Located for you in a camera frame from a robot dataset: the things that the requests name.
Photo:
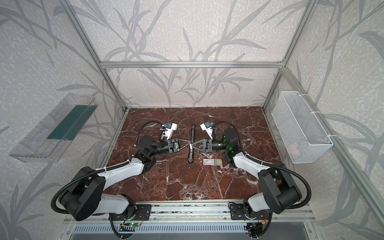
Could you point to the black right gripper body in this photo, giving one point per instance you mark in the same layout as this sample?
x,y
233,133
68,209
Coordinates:
x,y
207,145

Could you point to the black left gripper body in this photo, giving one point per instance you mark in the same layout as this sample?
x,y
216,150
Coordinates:
x,y
174,145

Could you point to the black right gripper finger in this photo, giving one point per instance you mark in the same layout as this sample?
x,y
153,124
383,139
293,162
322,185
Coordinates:
x,y
199,142
198,147

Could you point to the white red staple box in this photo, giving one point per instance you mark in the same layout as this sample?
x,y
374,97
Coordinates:
x,y
212,162

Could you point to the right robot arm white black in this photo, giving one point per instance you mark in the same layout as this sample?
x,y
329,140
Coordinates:
x,y
279,191

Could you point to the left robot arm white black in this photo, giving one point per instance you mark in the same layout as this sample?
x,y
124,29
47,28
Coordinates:
x,y
84,196

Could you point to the aluminium rear cross bar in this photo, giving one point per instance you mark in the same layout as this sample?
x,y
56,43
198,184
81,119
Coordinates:
x,y
126,64

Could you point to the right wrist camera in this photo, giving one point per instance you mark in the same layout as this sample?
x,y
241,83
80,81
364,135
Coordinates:
x,y
209,128

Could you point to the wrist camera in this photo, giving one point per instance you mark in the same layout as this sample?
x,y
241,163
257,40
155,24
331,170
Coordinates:
x,y
209,128
167,131

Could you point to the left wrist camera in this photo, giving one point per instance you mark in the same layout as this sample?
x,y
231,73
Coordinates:
x,y
167,131

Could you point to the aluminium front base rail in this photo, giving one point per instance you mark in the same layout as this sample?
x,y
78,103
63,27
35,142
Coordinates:
x,y
212,211

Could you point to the white wire mesh basket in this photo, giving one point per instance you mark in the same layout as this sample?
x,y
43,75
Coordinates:
x,y
301,131

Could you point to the clear plastic wall bin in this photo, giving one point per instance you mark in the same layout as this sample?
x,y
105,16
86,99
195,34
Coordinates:
x,y
48,141

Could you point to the aluminium frame post left rear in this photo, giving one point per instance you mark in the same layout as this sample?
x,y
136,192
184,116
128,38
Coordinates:
x,y
69,11

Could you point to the aluminium frame post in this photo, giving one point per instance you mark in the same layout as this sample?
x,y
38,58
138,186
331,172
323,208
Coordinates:
x,y
309,10
69,11

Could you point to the aluminium frame post right rear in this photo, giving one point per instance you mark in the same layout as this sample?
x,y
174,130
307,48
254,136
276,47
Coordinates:
x,y
309,10

